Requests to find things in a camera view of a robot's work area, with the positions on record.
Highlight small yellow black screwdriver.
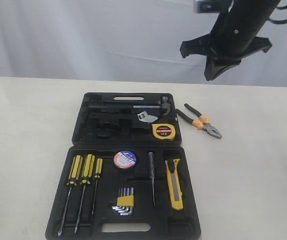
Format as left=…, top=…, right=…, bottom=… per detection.
left=91, top=158, right=103, bottom=216

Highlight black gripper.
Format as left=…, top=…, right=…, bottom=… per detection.
left=179, top=0, right=280, bottom=81

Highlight black plastic tool case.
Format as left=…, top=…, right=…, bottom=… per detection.
left=45, top=92, right=202, bottom=240

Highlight middle yellow black screwdriver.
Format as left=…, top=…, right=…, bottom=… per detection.
left=74, top=154, right=95, bottom=234

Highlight large yellow black screwdriver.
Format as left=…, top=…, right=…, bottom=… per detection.
left=57, top=155, right=83, bottom=237

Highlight yellow tape measure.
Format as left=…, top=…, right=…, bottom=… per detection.
left=151, top=123, right=176, bottom=141

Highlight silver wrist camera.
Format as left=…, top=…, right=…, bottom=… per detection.
left=193, top=0, right=233, bottom=14

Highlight yellow utility knife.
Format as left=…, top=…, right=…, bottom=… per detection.
left=165, top=158, right=184, bottom=211

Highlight claw hammer black handle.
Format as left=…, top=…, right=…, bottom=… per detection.
left=88, top=96, right=172, bottom=117

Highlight blue test pen screwdriver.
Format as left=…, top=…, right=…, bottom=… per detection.
left=148, top=151, right=156, bottom=207

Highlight pliers black orange handles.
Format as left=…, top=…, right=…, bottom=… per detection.
left=175, top=103, right=222, bottom=139

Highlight black electrical tape roll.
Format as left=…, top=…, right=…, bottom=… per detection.
left=113, top=150, right=137, bottom=170

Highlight hex key set yellow holder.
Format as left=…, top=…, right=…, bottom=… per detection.
left=111, top=187, right=135, bottom=216

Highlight adjustable wrench black handle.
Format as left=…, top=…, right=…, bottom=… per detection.
left=88, top=111, right=159, bottom=124

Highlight white backdrop cloth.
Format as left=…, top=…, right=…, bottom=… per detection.
left=0, top=0, right=287, bottom=88

